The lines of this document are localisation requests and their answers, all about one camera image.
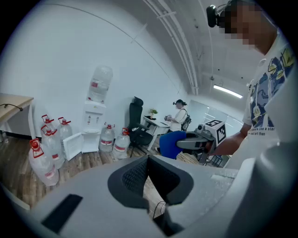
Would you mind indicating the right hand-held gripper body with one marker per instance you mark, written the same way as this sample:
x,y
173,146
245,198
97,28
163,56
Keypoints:
x,y
216,132

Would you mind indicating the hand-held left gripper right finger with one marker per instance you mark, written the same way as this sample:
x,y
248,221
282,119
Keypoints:
x,y
172,183

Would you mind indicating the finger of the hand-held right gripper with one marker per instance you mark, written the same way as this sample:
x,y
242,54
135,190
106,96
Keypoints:
x,y
193,135

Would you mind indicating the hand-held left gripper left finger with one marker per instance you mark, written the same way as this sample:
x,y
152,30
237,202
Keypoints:
x,y
130,181

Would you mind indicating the blue object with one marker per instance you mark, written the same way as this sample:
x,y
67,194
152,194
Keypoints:
x,y
170,144

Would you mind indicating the white water dispenser cabinet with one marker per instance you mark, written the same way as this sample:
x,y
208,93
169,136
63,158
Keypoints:
x,y
94,109

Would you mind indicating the person's right forearm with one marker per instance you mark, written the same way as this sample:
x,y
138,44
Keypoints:
x,y
230,143

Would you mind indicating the white cabinet door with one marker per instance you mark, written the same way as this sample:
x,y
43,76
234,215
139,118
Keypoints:
x,y
72,146

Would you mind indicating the large inverted clear water bottle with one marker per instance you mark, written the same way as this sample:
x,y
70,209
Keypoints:
x,y
100,81

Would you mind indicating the person's right hand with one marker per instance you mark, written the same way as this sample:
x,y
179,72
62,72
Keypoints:
x,y
209,147

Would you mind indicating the small white table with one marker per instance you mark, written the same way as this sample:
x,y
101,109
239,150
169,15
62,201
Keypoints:
x,y
158,124

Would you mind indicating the ceiling tube light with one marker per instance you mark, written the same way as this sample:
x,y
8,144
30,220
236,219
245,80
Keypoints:
x,y
227,91

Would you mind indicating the white ceiling pipes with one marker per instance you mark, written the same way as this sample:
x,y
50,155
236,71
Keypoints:
x,y
194,89

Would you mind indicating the small plant in vase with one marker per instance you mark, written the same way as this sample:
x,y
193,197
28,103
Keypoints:
x,y
153,112

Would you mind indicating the black tray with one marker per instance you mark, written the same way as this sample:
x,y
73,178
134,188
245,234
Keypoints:
x,y
149,117

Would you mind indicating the black office chair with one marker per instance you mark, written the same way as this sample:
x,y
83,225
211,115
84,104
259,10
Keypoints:
x,y
135,114

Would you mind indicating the cream slotted drip tray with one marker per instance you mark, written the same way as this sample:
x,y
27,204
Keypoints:
x,y
91,131

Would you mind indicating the white printed t-shirt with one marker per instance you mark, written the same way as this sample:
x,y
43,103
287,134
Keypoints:
x,y
263,88

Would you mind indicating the person's head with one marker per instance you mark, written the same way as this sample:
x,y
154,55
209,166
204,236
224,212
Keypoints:
x,y
256,30

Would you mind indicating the light wooden desk white legs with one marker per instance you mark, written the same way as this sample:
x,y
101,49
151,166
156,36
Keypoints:
x,y
11,104

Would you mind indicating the black head-mounted camera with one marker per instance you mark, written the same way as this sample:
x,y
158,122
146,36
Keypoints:
x,y
212,15

